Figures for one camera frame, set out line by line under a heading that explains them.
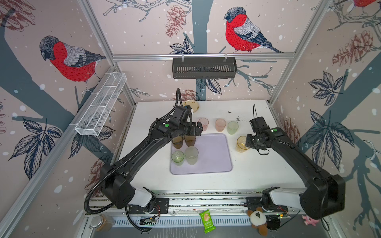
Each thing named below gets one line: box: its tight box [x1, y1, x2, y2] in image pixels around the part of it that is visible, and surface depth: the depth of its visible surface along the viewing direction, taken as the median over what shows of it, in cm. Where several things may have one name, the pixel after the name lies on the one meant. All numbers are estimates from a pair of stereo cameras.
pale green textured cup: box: [227, 120, 239, 135], surface depth 101 cm
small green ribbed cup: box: [171, 150, 185, 167], surface depth 91 cm
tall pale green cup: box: [184, 145, 199, 166], surface depth 91 cm
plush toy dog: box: [247, 206, 269, 237], surface depth 69 cm
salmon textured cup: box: [215, 118, 227, 133], surface depth 103 cm
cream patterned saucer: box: [182, 99, 200, 113], surface depth 123 cm
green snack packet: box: [198, 209, 217, 235], surface depth 70 cm
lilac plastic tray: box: [170, 133, 233, 175], surface depth 92 cm
